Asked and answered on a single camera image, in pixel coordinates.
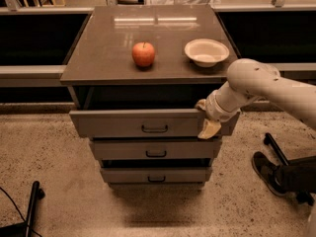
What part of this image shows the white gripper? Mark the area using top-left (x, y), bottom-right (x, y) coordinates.
top-left (195, 90), bottom-right (241, 139)

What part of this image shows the grey top drawer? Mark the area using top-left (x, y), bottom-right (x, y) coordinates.
top-left (68, 108), bottom-right (241, 139)

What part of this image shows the grey drawer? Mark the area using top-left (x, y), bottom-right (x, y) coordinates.
top-left (100, 167), bottom-right (212, 184)
top-left (90, 138), bottom-right (221, 160)
top-left (68, 108), bottom-right (241, 139)

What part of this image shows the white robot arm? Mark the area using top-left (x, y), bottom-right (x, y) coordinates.
top-left (196, 58), bottom-right (316, 205)

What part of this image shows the grey drawer cabinet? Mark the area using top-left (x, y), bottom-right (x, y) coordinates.
top-left (59, 4), bottom-right (239, 192)

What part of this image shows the grey middle drawer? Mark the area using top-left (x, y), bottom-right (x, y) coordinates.
top-left (90, 138), bottom-right (221, 160)

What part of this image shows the grey bottom drawer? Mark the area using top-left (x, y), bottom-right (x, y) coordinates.
top-left (100, 167), bottom-right (212, 184)

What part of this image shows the white paper bowl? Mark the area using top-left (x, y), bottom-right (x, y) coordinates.
top-left (184, 39), bottom-right (230, 68)

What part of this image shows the black shoe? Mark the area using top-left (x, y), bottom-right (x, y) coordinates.
top-left (252, 151), bottom-right (286, 197)

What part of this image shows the red apple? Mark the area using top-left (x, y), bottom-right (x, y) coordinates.
top-left (132, 42), bottom-right (155, 67)

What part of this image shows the dark trouser leg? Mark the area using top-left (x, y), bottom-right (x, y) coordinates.
top-left (275, 161), bottom-right (316, 193)

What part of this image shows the grey metal railing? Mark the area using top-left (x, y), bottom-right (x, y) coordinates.
top-left (0, 0), bottom-right (316, 88)

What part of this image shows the black chair base left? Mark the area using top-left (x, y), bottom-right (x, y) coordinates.
top-left (0, 181), bottom-right (45, 237)

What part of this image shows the black cable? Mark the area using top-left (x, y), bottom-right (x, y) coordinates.
top-left (0, 186), bottom-right (43, 237)

